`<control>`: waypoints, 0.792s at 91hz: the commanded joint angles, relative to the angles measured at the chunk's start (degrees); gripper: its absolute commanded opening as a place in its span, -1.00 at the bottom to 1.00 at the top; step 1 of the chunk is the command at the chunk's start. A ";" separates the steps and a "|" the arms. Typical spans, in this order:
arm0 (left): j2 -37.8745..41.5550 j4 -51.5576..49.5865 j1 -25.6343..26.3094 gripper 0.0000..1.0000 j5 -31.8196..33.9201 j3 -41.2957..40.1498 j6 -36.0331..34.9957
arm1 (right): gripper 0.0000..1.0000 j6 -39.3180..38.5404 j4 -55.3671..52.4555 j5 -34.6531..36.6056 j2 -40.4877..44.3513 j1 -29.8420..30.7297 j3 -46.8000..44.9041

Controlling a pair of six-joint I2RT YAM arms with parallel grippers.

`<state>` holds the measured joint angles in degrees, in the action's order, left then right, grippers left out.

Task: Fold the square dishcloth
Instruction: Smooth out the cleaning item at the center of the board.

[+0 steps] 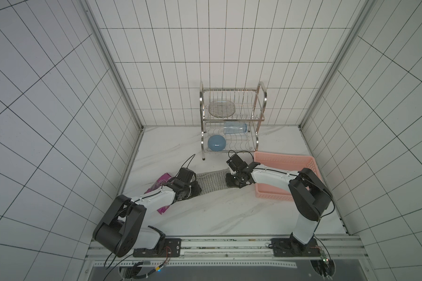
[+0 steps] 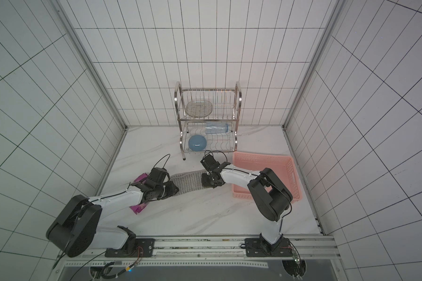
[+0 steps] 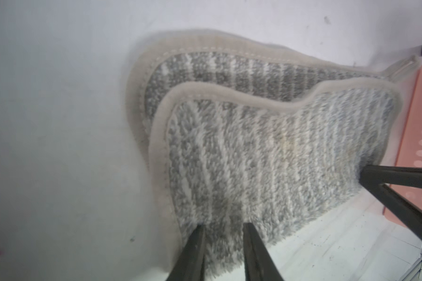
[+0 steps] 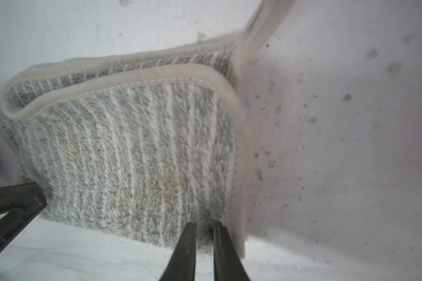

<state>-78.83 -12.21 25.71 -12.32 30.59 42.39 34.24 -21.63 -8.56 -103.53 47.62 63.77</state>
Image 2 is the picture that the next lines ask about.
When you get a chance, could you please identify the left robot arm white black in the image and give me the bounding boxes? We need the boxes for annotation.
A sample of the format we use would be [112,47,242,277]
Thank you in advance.
[46,167,179,258]

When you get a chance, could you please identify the magenta snack bag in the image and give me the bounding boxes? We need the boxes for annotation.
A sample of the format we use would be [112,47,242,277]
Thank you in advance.
[129,173,150,215]

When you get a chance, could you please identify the steel two-tier dish rack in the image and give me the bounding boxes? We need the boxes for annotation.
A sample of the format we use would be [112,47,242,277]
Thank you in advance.
[173,82,243,160]

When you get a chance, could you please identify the grey striped square dishcloth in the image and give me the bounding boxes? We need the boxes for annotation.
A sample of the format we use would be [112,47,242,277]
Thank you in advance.
[171,170,206,196]

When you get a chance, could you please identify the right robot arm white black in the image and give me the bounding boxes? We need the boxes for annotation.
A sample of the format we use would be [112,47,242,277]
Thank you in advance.
[201,152,296,258]

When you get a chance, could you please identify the blue bowl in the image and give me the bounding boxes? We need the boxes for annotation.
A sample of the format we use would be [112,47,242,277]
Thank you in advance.
[188,135,207,152]

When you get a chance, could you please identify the aluminium mounting rail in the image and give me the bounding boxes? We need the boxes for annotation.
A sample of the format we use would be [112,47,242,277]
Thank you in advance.
[60,235,341,262]

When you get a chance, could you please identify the pink plastic basket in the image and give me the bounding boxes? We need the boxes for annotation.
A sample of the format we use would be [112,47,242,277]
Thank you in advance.
[233,152,302,204]

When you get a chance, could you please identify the clear glass plate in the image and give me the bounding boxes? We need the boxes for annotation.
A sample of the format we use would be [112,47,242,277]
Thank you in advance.
[185,100,213,118]

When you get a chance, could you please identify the clear plastic bottle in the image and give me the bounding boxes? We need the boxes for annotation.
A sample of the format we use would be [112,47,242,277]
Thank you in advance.
[205,122,229,135]

